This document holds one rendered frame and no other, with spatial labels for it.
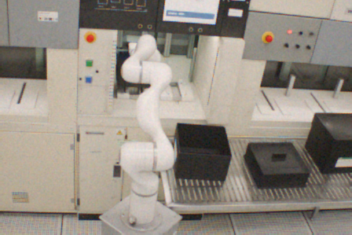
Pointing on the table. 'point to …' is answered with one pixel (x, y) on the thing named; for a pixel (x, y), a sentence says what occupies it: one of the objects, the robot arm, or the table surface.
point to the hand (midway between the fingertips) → (136, 42)
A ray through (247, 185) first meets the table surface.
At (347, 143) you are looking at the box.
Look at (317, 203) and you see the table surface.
